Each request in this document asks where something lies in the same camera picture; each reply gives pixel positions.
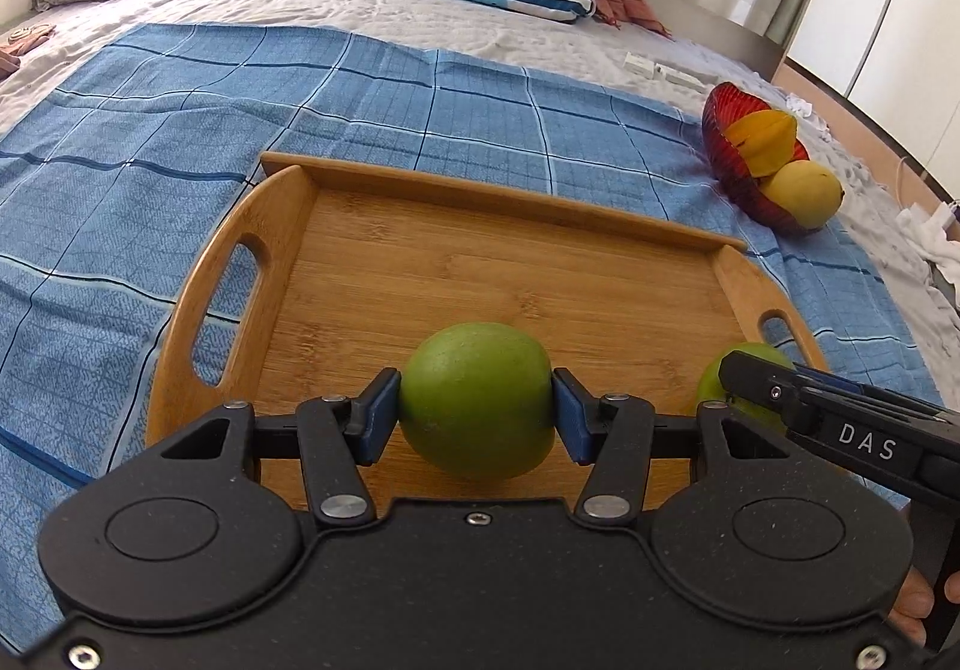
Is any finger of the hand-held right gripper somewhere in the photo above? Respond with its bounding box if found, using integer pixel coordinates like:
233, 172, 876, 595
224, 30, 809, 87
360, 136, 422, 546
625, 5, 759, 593
793, 364, 947, 417
718, 349, 802, 432

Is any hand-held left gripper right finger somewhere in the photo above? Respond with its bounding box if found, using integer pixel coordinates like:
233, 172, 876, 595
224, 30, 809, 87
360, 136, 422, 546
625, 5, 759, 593
553, 370, 796, 530

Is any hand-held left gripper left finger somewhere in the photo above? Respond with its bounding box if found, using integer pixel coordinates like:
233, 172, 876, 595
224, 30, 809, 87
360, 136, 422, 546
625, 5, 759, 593
154, 368, 403, 530

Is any green apple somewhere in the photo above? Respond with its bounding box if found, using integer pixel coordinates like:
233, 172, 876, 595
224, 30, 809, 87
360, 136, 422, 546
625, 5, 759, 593
696, 342, 796, 420
397, 323, 557, 481

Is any wooden tray with handles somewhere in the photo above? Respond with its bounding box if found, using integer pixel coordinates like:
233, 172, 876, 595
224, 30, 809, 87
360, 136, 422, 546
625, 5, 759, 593
145, 151, 830, 513

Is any person's right hand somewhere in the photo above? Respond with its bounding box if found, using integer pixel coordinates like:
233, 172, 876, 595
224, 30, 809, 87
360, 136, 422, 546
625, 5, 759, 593
887, 563, 960, 645

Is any white crumpled cloth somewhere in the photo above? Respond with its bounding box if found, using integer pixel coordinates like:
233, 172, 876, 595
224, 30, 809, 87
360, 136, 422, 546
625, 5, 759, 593
896, 199, 960, 285

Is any yellow mango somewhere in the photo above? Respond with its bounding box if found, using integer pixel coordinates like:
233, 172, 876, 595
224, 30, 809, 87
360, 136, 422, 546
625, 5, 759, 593
757, 160, 847, 230

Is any red glass bowl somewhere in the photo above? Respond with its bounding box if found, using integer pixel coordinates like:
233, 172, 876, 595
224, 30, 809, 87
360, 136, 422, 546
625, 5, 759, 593
701, 81, 845, 238

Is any yellow starfruit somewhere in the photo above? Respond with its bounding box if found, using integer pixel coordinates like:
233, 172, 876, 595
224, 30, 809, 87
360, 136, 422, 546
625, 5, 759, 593
724, 109, 800, 180

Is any small white cloth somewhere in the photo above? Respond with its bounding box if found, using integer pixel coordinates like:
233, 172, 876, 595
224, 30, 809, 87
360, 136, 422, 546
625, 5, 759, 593
784, 94, 833, 142

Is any blue checked blanket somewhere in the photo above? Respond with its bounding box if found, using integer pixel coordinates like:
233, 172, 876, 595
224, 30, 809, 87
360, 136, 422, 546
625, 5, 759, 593
0, 23, 947, 615

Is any white wardrobe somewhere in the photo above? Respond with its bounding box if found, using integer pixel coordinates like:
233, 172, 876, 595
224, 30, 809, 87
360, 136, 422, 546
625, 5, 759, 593
787, 0, 960, 199

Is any pink cloth item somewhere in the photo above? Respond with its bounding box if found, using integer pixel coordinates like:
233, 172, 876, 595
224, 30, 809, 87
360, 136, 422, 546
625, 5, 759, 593
0, 21, 57, 79

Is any white charger with cable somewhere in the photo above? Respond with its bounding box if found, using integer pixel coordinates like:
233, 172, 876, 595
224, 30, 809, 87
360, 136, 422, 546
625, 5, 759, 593
892, 154, 960, 229

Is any wooden bed frame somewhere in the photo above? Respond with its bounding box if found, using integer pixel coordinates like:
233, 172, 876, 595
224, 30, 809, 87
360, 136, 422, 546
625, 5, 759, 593
622, 0, 788, 82

